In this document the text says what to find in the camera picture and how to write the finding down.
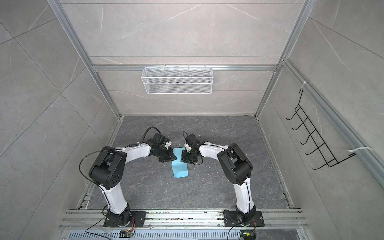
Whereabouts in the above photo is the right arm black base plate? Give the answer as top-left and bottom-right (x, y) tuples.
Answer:
(223, 210), (265, 227)

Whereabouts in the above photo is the white wire mesh basket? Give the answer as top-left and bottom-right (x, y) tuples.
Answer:
(141, 67), (214, 95)

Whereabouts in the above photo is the light blue paper sheet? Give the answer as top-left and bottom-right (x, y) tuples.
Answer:
(172, 148), (189, 178)

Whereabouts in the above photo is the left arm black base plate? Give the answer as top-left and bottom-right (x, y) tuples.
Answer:
(103, 211), (147, 228)

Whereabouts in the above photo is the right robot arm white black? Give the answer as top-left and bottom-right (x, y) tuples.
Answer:
(182, 142), (256, 222)

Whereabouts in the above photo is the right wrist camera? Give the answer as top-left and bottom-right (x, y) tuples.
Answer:
(185, 134), (201, 152)

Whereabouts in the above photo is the aluminium mounting rail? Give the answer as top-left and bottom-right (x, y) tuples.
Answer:
(59, 209), (309, 230)

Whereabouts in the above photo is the black wire hook rack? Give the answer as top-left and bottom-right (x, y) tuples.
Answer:
(286, 89), (356, 171)

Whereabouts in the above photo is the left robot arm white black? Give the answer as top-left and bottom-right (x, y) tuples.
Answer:
(89, 143), (176, 216)

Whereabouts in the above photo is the white cable tie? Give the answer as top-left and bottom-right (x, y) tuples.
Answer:
(347, 147), (375, 153)

